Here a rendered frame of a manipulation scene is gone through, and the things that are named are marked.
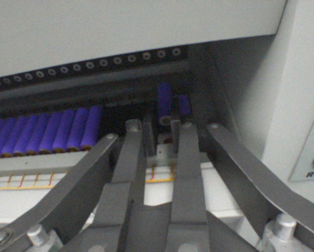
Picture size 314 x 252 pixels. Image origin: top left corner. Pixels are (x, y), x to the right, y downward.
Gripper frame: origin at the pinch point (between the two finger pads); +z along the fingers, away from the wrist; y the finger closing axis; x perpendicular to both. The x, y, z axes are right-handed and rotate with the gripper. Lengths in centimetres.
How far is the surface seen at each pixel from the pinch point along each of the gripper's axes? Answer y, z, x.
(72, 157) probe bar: -11.1, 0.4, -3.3
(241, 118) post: 6.9, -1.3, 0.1
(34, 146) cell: -17.7, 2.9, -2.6
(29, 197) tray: -17.4, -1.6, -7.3
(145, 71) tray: -2.5, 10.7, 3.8
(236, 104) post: 6.9, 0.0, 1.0
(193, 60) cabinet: 4.7, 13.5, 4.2
